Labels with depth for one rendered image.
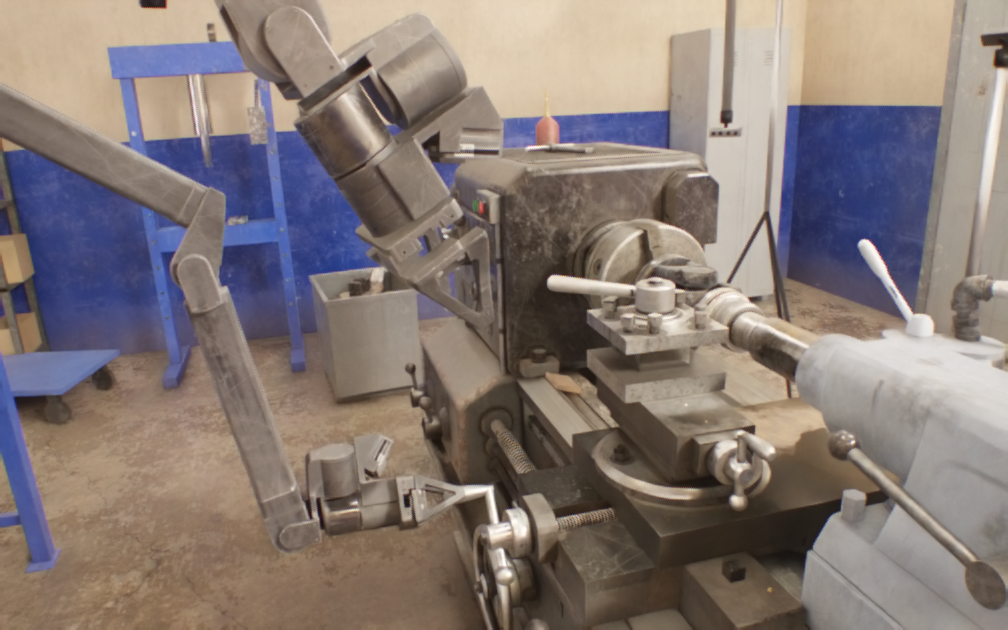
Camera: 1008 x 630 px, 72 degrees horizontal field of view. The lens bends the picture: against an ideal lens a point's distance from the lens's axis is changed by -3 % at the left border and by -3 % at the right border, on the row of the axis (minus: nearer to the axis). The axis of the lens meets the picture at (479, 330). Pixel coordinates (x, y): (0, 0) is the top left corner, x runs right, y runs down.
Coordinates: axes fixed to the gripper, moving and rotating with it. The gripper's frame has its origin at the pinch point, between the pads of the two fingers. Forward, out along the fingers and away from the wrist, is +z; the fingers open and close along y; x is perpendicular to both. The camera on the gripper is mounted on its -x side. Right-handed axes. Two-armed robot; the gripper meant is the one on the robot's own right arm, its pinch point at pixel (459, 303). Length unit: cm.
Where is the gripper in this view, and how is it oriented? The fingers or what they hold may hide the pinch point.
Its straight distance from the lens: 61.1
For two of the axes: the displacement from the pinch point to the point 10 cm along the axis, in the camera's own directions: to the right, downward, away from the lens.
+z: 5.0, 7.4, 4.5
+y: -3.9, -2.7, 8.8
